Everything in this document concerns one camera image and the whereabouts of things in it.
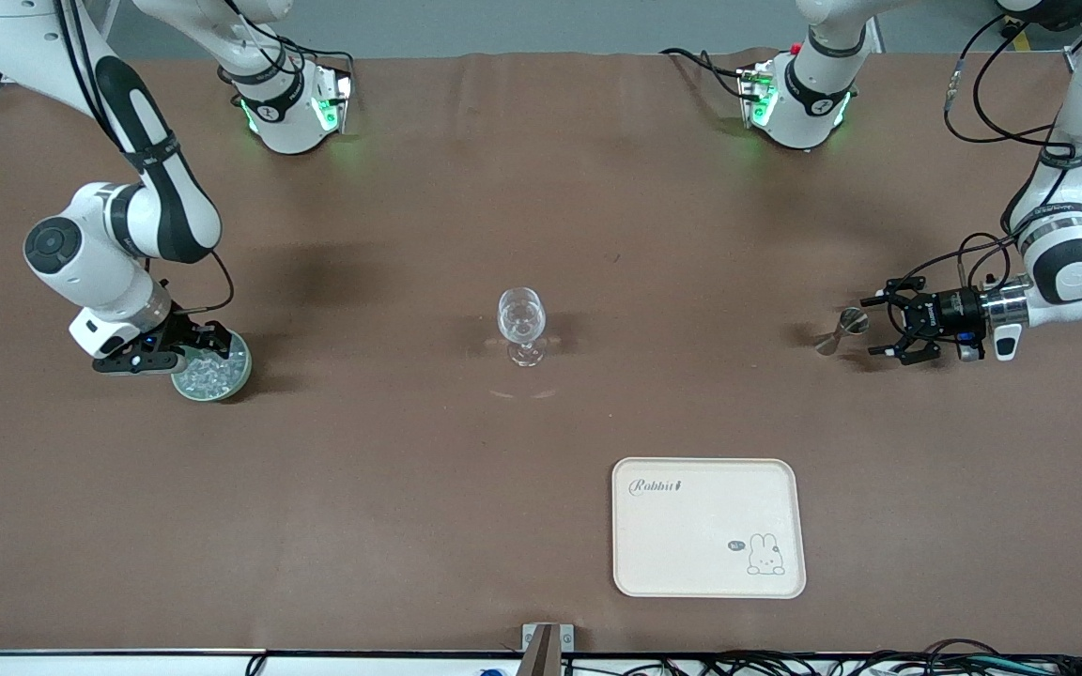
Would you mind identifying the steel double jigger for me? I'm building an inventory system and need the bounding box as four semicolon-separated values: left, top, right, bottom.
815;308;871;357

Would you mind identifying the clear ice cube pile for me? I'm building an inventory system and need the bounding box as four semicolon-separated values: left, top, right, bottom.
179;338;249;395

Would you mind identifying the clear wine glass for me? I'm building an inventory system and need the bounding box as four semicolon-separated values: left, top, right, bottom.
497;286;549;368

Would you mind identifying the pale green bowl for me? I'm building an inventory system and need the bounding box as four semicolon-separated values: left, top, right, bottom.
170;329;254;403

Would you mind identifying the brown table mat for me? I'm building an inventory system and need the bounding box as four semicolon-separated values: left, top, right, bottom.
0;49;1082;655

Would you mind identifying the cream rabbit print tray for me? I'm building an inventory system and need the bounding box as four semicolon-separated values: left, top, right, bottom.
611;456;808;600

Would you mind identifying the black right arm base cable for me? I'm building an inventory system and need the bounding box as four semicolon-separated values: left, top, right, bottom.
222;0;356;85

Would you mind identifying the black arm base cable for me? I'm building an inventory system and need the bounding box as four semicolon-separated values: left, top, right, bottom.
661;47;749;100
222;0;356;85

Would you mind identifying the black left arm base cable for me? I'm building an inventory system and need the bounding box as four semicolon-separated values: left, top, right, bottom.
661;47;749;100

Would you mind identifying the black cable bundle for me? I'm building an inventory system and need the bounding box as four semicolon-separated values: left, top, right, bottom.
630;638;1082;676

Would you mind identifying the grey metal bracket with post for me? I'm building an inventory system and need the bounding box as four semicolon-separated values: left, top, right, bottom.
522;622;575;676

